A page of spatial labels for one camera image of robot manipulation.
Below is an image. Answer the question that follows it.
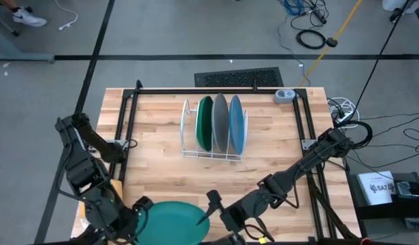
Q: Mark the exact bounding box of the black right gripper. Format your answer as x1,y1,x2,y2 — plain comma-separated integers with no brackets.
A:
195,193,265,235

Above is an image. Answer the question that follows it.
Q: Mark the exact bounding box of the teal plate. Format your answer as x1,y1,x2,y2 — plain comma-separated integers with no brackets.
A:
136,200,211,245

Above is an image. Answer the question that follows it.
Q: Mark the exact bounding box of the dark green plate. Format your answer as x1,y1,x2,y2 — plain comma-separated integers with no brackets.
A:
195,95,214,152

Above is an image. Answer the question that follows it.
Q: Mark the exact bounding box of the grey plate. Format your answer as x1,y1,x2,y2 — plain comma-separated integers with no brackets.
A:
211,93,231,154

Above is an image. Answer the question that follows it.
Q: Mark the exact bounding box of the blue plate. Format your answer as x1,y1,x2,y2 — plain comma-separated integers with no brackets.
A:
229,95,246,156

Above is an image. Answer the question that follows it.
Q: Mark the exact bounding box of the black floor vent mat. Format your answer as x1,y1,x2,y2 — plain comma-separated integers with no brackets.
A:
194,67,284,88

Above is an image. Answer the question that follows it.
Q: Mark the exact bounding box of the white power strip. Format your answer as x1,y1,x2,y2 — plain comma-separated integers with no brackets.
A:
337,111,354,124

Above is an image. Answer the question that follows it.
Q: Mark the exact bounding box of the white printed booklet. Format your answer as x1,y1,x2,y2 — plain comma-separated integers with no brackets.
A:
356,170,397,206

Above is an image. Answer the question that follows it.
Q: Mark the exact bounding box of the black side cart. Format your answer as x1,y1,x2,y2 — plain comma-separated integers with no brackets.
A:
347,171,419,232

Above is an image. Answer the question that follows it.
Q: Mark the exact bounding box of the grey metal stand base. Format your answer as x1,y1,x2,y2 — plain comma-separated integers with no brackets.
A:
0,10,56,64

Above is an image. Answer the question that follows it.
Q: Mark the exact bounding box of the black device on cart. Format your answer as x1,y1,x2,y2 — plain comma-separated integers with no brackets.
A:
395,180,419,199

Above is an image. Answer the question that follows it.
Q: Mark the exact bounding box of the person's white shoe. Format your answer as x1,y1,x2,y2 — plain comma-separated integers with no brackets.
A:
12,5,48,28

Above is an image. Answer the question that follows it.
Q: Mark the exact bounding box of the black floor power strip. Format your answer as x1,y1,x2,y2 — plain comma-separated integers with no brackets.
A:
311,6,328,25

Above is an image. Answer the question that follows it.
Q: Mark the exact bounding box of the person's leg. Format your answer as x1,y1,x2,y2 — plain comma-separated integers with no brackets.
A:
0,0,22,11

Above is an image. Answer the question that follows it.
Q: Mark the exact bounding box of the white floor object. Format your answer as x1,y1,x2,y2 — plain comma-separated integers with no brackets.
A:
382,0,419,14

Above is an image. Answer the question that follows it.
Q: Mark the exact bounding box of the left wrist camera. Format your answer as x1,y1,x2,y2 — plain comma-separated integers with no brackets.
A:
133,195,154,214

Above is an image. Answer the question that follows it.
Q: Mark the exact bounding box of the white wire dish rack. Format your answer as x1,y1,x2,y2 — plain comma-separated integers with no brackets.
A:
180,98,249,163

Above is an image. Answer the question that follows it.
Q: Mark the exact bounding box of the black cable bundle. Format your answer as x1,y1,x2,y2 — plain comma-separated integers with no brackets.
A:
307,183,360,241

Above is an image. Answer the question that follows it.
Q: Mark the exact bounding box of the black metal table frame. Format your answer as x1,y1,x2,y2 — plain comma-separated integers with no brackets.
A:
109,80,333,241

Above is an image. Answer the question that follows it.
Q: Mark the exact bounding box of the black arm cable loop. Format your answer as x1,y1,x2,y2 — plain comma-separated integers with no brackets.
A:
338,119,373,150

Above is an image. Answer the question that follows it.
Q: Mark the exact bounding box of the coiled black floor cable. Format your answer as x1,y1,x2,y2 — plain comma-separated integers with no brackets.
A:
295,29,326,50

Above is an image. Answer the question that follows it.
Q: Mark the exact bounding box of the white floor cable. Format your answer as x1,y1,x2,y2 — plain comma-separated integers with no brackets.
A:
54,0,79,31

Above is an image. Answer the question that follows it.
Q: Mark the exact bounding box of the blue floor cable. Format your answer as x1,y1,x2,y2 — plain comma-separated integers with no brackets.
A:
284,0,304,16

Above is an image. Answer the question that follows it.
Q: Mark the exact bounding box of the yellow hanging cable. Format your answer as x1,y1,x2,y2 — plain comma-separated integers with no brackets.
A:
299,0,363,87

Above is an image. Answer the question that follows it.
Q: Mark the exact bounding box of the black hanging cable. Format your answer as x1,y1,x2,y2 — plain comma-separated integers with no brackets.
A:
352,0,412,113

